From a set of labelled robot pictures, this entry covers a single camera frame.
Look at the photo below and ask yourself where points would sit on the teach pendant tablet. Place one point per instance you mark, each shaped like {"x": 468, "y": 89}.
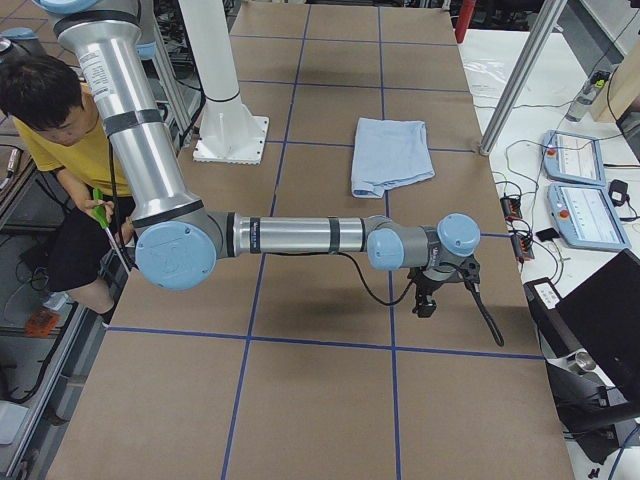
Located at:
{"x": 585, "y": 217}
{"x": 573, "y": 158}

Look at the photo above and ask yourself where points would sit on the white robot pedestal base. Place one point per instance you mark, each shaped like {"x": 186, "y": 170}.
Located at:
{"x": 228, "y": 132}

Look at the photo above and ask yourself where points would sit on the near teach pendant tablet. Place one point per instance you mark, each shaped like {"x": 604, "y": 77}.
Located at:
{"x": 585, "y": 217}

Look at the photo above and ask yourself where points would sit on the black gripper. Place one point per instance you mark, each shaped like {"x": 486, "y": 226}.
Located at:
{"x": 426, "y": 286}

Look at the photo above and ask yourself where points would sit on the black laptop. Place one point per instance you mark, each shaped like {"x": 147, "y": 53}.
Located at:
{"x": 603, "y": 314}

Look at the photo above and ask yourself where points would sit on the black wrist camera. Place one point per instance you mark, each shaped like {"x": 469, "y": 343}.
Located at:
{"x": 470, "y": 273}

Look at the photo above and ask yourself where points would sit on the light blue button shirt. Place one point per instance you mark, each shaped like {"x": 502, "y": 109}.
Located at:
{"x": 389, "y": 154}

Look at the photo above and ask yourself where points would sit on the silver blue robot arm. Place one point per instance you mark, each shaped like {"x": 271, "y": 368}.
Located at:
{"x": 180, "y": 241}

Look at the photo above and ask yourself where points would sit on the far teach pendant tablet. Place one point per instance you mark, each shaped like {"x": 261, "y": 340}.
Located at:
{"x": 573, "y": 158}

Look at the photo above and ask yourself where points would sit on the clear water bottle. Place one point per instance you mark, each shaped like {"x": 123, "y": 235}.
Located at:
{"x": 584, "y": 99}

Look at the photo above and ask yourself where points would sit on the green handheld controller tool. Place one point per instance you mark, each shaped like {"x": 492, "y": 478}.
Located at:
{"x": 103, "y": 209}

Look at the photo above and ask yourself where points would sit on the aluminium frame post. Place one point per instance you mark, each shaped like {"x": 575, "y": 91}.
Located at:
{"x": 536, "y": 40}

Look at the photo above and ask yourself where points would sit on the person in yellow shirt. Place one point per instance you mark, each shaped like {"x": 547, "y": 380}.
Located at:
{"x": 58, "y": 120}

